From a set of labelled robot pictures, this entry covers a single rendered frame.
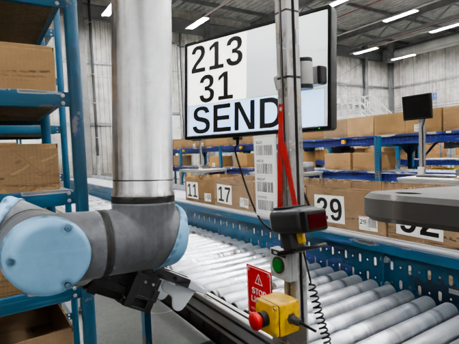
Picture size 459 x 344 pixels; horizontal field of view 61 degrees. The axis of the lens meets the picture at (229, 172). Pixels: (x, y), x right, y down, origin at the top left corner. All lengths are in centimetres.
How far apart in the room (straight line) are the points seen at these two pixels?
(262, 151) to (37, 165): 50
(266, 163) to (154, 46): 46
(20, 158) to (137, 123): 40
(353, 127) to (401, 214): 721
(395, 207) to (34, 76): 81
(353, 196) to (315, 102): 63
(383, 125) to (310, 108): 603
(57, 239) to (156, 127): 19
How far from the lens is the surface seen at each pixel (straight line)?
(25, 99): 86
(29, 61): 90
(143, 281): 69
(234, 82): 112
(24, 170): 89
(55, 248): 49
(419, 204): 17
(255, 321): 88
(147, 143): 53
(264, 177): 93
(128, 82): 55
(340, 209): 158
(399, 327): 113
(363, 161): 695
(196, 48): 125
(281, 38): 92
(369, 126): 716
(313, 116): 98
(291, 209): 79
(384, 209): 18
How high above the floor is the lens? 121
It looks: 3 degrees down
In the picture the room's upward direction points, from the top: 2 degrees counter-clockwise
